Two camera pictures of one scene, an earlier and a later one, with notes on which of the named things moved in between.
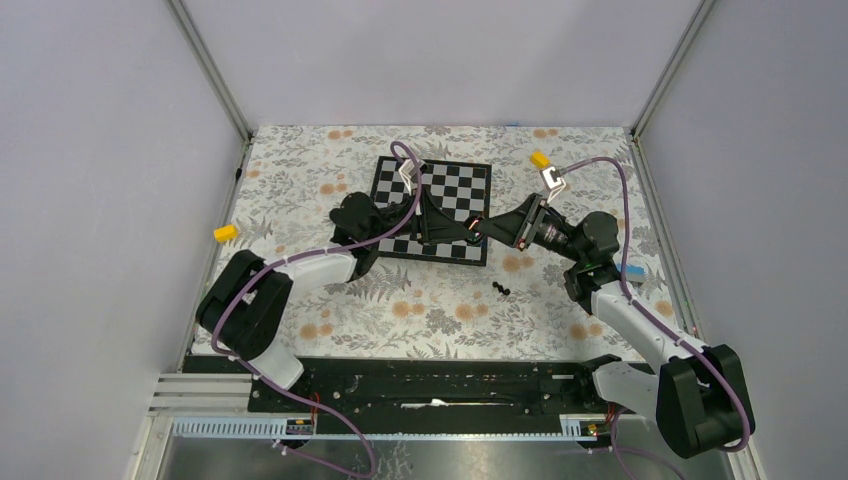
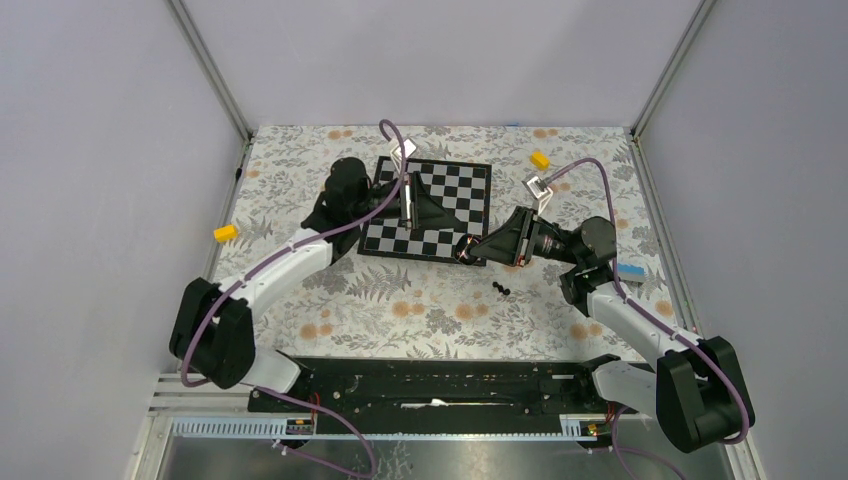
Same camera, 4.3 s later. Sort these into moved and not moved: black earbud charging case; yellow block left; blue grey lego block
Moved: black earbud charging case
Not moved: blue grey lego block; yellow block left
